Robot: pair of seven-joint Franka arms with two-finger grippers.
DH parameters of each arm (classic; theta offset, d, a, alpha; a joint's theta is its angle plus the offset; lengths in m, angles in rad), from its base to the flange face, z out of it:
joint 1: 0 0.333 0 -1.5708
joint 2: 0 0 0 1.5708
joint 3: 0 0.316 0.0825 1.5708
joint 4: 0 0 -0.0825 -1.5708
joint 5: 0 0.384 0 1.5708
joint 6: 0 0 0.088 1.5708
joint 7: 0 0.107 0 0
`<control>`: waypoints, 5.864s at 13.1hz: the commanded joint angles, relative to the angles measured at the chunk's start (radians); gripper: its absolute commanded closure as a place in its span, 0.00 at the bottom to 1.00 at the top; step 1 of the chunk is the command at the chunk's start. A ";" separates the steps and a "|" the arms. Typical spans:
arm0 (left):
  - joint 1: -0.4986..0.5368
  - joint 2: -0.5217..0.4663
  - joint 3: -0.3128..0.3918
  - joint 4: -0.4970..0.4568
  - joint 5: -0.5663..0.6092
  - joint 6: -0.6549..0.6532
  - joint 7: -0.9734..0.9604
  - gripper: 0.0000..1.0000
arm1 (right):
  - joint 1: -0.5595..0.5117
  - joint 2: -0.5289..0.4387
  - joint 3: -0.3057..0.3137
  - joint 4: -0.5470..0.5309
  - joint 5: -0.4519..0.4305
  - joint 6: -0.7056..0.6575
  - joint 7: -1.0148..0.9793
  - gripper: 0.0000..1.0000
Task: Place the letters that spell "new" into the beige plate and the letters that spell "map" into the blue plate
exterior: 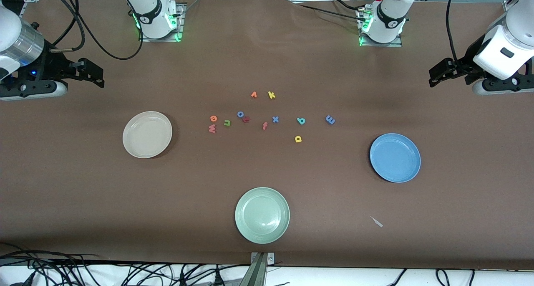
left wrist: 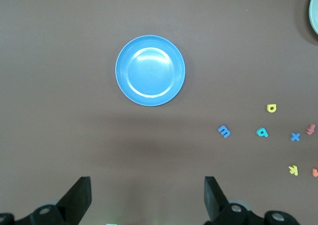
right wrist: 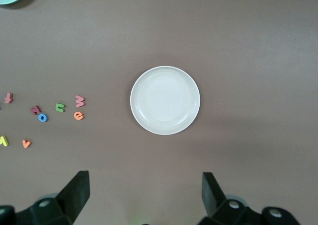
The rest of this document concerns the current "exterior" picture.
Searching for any beige plate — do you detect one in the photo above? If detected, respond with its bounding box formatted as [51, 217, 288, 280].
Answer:
[122, 111, 173, 159]

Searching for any blue plate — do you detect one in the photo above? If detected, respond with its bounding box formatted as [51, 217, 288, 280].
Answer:
[369, 133, 421, 183]

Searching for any brown table cover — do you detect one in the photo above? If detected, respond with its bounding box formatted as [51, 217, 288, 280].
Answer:
[0, 0, 534, 270]

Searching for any green plate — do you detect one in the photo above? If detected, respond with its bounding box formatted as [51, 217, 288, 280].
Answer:
[234, 187, 290, 245]

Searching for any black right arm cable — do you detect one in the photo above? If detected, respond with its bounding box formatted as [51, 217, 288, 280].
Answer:
[46, 0, 144, 61]

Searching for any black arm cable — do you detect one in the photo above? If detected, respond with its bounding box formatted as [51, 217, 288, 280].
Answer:
[46, 0, 144, 61]
[445, 0, 464, 64]

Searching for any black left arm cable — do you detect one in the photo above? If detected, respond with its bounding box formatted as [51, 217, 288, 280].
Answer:
[445, 0, 464, 64]

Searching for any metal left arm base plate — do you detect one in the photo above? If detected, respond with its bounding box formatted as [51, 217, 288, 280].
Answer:
[358, 8, 403, 48]

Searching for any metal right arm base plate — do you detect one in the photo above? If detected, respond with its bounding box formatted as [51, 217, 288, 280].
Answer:
[139, 3, 185, 43]

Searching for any short black table cable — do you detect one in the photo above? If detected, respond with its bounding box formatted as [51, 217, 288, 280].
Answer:
[327, 0, 365, 12]

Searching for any long black table cable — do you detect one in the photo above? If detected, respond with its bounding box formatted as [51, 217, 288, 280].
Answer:
[291, 2, 363, 20]

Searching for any black cable tangle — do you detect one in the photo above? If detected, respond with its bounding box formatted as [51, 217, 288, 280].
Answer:
[0, 242, 251, 286]

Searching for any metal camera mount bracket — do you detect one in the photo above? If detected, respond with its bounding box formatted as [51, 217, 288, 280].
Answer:
[240, 252, 276, 286]

